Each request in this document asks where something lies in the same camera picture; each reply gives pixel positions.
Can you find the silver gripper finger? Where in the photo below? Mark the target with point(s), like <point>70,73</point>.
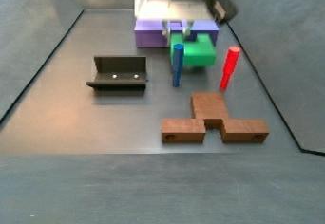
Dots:
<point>166,30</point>
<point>187,29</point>

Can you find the green U-shaped block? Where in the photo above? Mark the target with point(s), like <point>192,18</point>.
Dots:
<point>200,51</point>

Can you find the black angle bracket fixture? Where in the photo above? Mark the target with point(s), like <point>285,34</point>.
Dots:
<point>120,71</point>

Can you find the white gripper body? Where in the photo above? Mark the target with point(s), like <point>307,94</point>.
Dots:
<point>172,10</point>

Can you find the purple board with cross slot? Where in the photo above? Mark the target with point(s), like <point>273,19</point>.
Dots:
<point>149,32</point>

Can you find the red cylindrical peg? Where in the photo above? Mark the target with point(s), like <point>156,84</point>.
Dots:
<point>229,67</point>

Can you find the blue cylindrical peg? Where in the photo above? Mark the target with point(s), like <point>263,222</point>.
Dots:
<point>179,56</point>

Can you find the brown T-shaped block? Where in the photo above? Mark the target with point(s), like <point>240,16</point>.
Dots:
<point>211,116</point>

